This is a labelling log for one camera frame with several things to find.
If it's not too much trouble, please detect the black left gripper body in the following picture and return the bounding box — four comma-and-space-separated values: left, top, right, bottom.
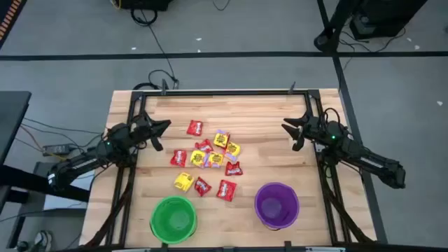
134, 111, 153, 143

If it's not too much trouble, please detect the purple plastic halloween bucket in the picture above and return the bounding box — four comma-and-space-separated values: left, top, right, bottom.
253, 181, 301, 231

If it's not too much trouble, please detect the black power adapter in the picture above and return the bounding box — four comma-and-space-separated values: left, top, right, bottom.
42, 144, 71, 157

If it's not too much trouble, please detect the red Skittles candy bag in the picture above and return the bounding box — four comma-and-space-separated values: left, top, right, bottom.
216, 179, 238, 202
170, 149, 188, 168
194, 176, 212, 197
225, 161, 244, 176
185, 120, 204, 137
195, 139, 214, 153

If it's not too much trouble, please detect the black tripod stand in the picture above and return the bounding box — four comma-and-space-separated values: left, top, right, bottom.
313, 0, 361, 53

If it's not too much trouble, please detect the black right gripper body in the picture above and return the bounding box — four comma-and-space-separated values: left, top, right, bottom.
300, 112, 323, 141

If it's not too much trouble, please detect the black equipment box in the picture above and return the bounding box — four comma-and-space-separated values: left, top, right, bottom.
118, 0, 173, 11

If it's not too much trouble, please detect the person's shoe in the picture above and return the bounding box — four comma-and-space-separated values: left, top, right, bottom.
33, 230, 53, 252

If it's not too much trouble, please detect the black yellow striped floor mat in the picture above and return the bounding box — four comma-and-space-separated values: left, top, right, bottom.
0, 0, 27, 47

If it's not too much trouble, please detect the yellow Sour Patch candy bag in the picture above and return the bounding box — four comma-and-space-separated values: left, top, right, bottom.
206, 152, 225, 169
190, 149, 207, 168
213, 129, 231, 148
224, 141, 242, 162
174, 171, 195, 193

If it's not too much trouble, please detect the black desk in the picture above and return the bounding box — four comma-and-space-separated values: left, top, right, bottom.
0, 91, 32, 165

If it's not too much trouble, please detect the green plastic halloween bucket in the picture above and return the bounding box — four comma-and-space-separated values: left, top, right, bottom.
149, 195, 199, 245

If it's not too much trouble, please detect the long black floor cable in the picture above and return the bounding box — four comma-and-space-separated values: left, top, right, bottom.
129, 7, 180, 91

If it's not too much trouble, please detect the thin black cable bundle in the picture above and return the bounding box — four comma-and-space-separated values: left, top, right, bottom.
13, 117, 106, 158

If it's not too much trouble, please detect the large black equipment case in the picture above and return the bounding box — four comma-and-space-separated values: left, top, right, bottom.
349, 0, 428, 40

